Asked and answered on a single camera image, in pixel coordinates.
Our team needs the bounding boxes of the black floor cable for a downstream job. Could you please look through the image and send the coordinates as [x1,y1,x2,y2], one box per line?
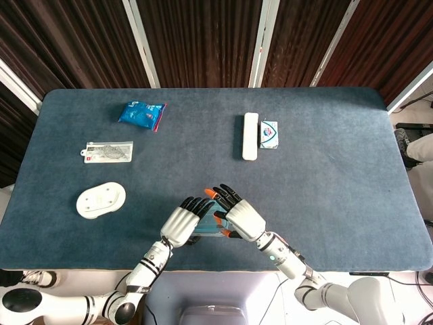
[385,272,433,288]

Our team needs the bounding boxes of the ruler set in clear pouch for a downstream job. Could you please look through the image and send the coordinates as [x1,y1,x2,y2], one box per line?
[80,141,134,165]

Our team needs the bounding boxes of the white oval plastic base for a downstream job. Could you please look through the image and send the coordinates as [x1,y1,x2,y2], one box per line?
[76,181,127,220]

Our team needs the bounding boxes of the small white blue packet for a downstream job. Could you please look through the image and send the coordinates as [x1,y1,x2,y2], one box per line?
[259,119,279,150]

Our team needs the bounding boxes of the dark brown curtain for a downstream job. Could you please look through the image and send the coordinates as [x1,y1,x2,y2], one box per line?
[0,0,433,187]

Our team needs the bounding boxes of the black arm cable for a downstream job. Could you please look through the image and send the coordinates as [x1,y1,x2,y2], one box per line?
[161,236,174,268]

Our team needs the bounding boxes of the grey white robot torso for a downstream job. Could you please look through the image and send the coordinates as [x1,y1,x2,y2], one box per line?
[141,270,285,325]

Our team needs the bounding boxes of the white black sneaker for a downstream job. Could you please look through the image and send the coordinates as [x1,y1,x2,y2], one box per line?
[20,269,58,288]

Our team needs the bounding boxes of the blue snack bag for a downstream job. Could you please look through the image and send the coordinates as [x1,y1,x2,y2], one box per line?
[118,100,168,133]

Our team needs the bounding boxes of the blue felt table cloth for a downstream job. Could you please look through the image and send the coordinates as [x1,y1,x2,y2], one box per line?
[0,87,433,272]

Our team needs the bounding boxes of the person in white clothing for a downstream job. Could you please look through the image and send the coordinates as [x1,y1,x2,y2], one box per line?
[405,133,433,163]

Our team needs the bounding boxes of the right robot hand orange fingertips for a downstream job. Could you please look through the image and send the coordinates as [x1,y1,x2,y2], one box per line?
[204,183,267,243]

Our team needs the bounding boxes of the long white plastic case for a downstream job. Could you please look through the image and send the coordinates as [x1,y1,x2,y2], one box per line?
[242,112,260,161]

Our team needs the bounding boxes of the white frame post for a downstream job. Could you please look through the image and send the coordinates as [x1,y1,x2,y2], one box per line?
[0,59,43,116]
[248,0,280,88]
[387,64,433,114]
[122,0,161,89]
[310,0,360,87]

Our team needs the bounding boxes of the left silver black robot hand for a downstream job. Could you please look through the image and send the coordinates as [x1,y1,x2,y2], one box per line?
[160,196,216,248]

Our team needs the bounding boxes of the clear teal plastic container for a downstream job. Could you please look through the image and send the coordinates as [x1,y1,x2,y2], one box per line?
[194,201,234,238]

